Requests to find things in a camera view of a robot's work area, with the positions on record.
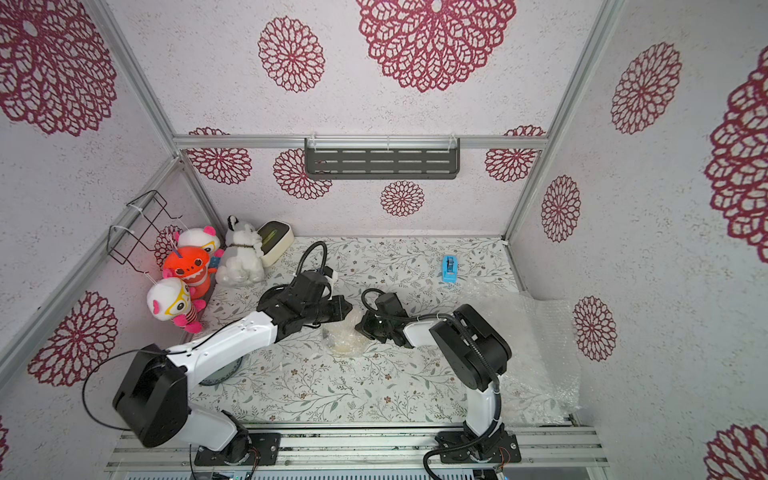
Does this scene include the grey wall shelf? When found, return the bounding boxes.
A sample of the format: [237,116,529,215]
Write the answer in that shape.
[304,138,461,181]

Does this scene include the white pink plush toy top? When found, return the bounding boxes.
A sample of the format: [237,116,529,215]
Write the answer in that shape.
[174,226,223,257]

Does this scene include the grey white husky plush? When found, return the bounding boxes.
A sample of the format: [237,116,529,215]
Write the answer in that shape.
[215,215,266,287]

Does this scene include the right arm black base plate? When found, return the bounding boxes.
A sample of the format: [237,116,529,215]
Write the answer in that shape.
[435,423,522,464]

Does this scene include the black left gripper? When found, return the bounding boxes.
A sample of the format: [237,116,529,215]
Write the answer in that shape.
[304,294,354,326]

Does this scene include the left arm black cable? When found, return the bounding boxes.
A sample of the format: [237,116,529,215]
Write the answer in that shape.
[81,317,247,433]

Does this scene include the floral table mat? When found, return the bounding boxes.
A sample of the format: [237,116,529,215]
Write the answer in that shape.
[157,235,571,426]

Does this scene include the blue tape dispenser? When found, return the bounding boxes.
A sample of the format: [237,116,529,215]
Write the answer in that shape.
[441,255,458,283]

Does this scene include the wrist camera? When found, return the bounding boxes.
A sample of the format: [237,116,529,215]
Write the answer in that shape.
[375,292,408,318]
[295,240,338,300]

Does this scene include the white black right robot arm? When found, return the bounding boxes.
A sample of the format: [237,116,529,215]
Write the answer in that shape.
[355,304,512,440]

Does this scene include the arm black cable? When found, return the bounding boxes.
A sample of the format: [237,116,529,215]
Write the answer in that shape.
[359,287,511,480]
[81,317,247,433]

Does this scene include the black wire basket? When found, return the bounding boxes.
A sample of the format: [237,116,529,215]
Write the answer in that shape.
[105,189,182,276]

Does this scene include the clear bubble wrap sheet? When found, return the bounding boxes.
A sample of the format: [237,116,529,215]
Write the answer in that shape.
[321,281,581,426]

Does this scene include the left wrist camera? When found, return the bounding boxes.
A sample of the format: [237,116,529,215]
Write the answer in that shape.
[295,240,338,300]

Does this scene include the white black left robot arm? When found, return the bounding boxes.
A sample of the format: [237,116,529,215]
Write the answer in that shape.
[113,295,353,460]

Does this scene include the orange red plush toy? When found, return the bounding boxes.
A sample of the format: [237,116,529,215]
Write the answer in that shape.
[162,246,217,300]

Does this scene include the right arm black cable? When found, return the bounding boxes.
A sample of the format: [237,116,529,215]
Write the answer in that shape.
[359,287,511,480]

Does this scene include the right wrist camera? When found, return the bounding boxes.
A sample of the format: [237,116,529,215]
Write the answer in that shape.
[375,292,408,318]

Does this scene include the blue patterned green plate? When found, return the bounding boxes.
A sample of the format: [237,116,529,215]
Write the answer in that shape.
[200,357,243,386]

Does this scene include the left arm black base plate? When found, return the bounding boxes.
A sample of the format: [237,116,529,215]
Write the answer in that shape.
[192,431,282,467]

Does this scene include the white plush with yellow glasses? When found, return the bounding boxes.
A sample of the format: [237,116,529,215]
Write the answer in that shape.
[146,277,206,334]

